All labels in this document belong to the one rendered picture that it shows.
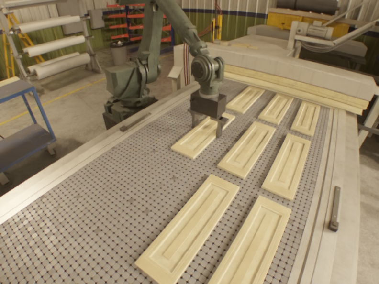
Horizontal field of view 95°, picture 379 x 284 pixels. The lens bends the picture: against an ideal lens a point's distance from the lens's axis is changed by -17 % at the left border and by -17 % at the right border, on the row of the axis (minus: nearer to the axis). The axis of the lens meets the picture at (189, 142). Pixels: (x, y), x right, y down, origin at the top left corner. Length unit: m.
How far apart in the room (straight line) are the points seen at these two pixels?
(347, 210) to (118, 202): 1.31
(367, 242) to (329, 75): 1.74
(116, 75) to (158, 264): 1.77
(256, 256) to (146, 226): 0.53
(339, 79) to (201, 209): 2.01
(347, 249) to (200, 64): 1.28
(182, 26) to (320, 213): 1.41
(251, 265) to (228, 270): 0.11
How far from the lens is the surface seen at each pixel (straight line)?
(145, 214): 1.12
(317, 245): 1.18
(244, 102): 2.12
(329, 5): 5.97
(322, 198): 1.38
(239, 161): 1.37
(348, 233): 1.35
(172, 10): 1.58
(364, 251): 2.53
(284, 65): 2.58
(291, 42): 3.35
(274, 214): 1.17
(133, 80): 2.27
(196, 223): 1.05
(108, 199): 1.24
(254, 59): 2.67
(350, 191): 1.57
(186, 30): 1.47
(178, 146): 1.46
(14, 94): 2.78
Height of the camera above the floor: 1.80
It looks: 37 degrees down
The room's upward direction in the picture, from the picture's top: straight up
